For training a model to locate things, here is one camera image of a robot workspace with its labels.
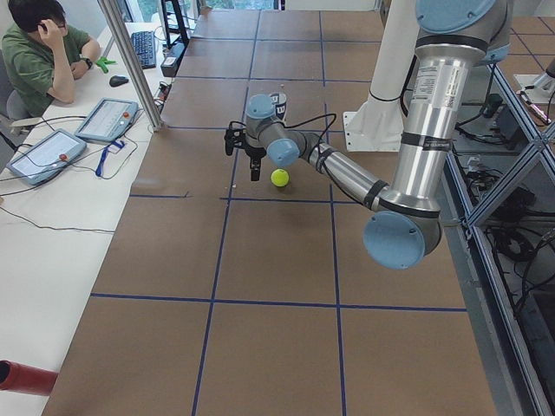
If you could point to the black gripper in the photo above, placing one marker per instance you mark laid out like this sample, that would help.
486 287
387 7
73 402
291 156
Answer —
252 152

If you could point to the yellow tennis ball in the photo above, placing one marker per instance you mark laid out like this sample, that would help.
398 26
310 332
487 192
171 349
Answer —
280 178

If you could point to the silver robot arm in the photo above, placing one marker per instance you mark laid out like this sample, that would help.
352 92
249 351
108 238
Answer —
452 37

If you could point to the clear tennis ball can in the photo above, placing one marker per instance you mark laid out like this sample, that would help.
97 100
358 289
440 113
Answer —
279 102

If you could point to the far blue teach pendant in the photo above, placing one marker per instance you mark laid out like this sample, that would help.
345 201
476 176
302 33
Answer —
108 120

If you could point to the blue teach pendant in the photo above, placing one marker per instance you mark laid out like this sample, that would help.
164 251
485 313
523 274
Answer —
108 120
44 160

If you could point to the black computer mouse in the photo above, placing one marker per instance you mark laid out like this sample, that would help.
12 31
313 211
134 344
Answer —
117 81

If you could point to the black computer keyboard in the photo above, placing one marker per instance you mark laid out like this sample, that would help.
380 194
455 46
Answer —
144 44

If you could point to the green plastic toy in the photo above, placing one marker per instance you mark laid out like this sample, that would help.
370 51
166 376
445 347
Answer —
103 63

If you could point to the near blue teach pendant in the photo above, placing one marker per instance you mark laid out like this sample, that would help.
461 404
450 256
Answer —
44 160

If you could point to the person in green shirt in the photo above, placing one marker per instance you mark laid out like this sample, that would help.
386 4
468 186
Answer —
44 55

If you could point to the red cylinder bottle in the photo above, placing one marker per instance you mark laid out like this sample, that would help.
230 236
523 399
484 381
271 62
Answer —
19 378

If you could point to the blue lanyard badge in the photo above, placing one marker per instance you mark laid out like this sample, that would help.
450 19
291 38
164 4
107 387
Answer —
115 144

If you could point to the aluminium frame post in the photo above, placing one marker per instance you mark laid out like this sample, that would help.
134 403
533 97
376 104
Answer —
110 10

